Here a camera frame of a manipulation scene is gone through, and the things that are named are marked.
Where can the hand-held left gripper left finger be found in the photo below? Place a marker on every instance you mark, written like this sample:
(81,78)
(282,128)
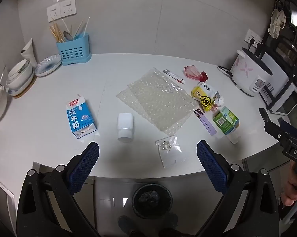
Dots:
(85,167)

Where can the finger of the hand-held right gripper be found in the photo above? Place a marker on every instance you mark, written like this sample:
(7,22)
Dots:
(273,131)
(287,126)

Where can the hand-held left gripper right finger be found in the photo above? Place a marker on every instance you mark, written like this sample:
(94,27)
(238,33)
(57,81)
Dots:
(211,167)

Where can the clear bag of beads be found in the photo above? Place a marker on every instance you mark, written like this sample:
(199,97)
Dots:
(171,153)

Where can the purple packet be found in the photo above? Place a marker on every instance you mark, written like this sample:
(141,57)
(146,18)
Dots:
(205,122)

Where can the green cardboard box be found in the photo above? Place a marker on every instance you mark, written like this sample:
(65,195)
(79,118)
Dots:
(224,121)

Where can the blue white milk carton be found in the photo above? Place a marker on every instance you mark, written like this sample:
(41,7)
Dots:
(78,118)

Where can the white plastic bottle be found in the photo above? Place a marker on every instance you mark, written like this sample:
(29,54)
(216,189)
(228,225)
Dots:
(125,128)

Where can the dark plastic trash bin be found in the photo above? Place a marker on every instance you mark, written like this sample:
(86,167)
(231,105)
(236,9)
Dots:
(138,207)

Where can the yellow snack packet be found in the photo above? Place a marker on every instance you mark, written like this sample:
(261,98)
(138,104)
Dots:
(204,98)

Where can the clear bubble wrap sheet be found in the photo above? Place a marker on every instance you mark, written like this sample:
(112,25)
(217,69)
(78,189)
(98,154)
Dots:
(126,98)
(163,103)

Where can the red mesh bag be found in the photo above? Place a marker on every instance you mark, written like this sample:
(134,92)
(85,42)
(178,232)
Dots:
(191,72)

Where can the white ointment tube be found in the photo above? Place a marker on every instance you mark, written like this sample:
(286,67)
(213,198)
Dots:
(174,76)

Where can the person's right hand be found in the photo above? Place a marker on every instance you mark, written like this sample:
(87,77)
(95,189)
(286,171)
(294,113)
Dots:
(290,195)

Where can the white microwave oven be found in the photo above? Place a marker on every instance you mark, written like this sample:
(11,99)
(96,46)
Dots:
(286,101)

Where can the white flowered rice cooker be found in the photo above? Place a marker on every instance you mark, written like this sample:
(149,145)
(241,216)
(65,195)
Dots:
(247,74)

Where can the black metal rack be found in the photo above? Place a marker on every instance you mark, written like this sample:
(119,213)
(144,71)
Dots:
(295,61)

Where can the blue clog shoe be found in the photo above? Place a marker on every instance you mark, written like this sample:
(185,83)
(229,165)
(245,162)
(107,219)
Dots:
(127,224)
(169,221)

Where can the wooden board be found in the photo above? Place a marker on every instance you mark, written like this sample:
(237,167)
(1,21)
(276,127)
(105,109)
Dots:
(27,90)

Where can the hanging beige cloth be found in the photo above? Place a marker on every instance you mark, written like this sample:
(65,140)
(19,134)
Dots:
(276,23)

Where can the blue patterned plate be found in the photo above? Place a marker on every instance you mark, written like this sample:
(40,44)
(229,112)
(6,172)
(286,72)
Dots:
(48,65)

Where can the blue cutlery holder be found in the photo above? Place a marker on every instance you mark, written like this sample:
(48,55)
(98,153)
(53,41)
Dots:
(74,51)

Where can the white jug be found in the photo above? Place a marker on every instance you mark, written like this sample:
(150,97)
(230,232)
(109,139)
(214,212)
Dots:
(30,53)

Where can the metal spoon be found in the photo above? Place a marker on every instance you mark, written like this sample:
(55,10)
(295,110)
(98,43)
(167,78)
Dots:
(68,36)

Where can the bundle of wooden chopsticks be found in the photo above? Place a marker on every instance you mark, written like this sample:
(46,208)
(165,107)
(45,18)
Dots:
(56,32)

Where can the white chopstick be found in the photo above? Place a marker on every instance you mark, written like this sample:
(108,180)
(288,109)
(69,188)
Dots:
(67,27)
(79,28)
(86,27)

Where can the black wall plug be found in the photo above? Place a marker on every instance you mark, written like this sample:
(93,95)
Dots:
(251,43)

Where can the white double wall socket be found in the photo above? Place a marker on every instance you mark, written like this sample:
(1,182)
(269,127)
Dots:
(257,40)

